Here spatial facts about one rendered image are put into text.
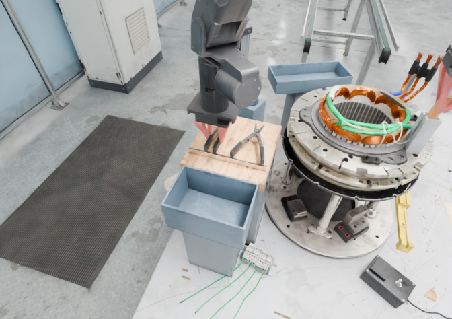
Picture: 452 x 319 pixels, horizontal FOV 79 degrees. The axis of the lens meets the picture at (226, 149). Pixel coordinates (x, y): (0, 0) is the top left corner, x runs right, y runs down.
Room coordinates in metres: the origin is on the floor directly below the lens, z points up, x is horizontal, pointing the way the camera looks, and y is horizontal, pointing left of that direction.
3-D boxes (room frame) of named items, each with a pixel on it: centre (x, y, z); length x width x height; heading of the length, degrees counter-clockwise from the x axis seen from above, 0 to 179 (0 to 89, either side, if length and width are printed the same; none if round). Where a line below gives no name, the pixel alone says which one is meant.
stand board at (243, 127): (0.47, -0.02, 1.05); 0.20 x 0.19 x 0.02; 161
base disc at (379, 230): (0.50, -0.31, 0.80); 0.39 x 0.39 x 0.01
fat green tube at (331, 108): (0.50, -0.24, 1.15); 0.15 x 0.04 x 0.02; 166
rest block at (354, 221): (0.39, -0.36, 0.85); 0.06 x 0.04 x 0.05; 118
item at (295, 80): (0.81, -0.27, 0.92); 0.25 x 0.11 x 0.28; 98
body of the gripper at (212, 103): (0.46, 0.02, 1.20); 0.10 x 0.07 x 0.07; 72
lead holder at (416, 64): (0.55, -0.43, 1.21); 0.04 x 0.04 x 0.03; 76
